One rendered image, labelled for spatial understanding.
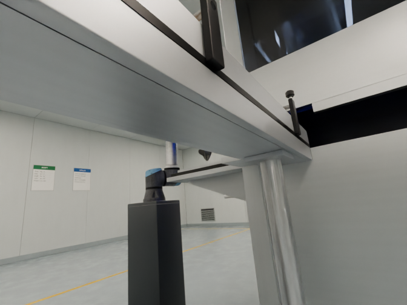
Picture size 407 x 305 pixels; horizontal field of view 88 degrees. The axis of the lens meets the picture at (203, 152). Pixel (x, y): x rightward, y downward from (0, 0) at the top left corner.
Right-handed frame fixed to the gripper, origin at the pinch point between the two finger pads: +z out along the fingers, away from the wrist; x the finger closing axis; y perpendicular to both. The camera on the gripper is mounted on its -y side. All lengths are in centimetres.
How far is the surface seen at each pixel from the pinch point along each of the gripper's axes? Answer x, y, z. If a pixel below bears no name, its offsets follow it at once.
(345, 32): 70, 24, -21
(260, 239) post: 34, 24, 37
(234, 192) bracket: 21.3, 14.0, 20.4
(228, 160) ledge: 34, 37, 12
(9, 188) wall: -489, -16, -40
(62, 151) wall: -489, -102, -128
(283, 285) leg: 47, 46, 41
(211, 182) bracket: 10.6, 14.0, 14.8
